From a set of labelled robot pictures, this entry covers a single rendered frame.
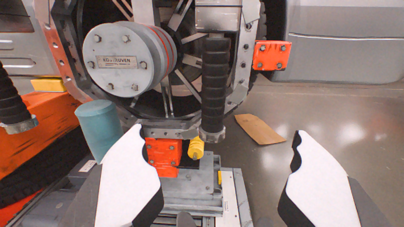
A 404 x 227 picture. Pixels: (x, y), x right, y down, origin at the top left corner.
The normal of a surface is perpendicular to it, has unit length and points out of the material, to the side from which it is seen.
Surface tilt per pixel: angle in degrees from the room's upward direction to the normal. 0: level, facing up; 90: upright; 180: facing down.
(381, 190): 0
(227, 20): 90
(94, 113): 45
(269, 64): 90
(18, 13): 90
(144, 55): 90
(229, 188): 0
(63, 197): 0
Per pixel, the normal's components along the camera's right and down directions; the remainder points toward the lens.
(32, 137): 1.00, 0.04
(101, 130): 0.48, 0.37
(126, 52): -0.06, 0.46
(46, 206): 0.01, -0.89
